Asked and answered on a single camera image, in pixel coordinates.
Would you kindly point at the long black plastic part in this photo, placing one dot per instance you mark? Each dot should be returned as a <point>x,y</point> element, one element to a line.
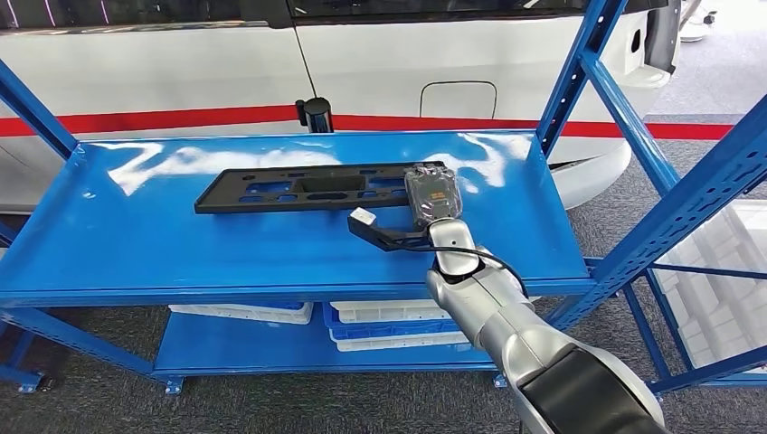
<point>215,200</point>

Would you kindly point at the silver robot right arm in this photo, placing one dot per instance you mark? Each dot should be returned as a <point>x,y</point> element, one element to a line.
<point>509,323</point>

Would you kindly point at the white plastic crate stack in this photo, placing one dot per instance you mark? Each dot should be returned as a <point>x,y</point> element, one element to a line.
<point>719,311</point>

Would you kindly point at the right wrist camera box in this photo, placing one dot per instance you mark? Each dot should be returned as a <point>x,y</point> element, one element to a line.
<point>362,215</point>

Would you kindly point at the black cylindrical post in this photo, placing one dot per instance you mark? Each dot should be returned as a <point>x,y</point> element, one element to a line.
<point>316,114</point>

